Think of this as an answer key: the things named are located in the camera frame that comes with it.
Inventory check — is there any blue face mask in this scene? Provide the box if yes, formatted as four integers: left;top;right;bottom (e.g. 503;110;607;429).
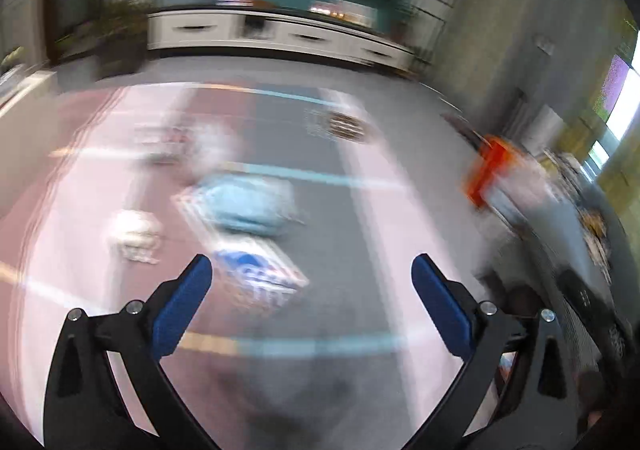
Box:
193;173;298;237

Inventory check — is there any clear blue plastic wrapper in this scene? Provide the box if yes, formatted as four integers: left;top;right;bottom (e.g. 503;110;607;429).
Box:
134;121;240;181

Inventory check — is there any white paper cup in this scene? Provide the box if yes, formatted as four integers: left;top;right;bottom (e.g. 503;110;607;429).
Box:
104;210;163;265

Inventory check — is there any white blue medicine box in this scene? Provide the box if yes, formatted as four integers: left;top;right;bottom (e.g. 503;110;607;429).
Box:
212;233;309;313

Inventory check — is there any grey sofa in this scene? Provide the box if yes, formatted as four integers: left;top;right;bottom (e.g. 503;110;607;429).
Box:
491;177;639;317

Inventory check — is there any white pink plastic bag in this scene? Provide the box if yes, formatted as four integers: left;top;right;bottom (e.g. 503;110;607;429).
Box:
485;157;555;227

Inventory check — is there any red paper shopping bag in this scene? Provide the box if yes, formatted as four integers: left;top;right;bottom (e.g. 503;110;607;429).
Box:
464;135;521;210

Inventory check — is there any plant shelf by cabinet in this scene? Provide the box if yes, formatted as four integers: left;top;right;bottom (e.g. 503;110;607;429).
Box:
94;0;152;79

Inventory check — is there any white tv stand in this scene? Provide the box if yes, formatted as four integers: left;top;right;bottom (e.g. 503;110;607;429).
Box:
148;8;412;71

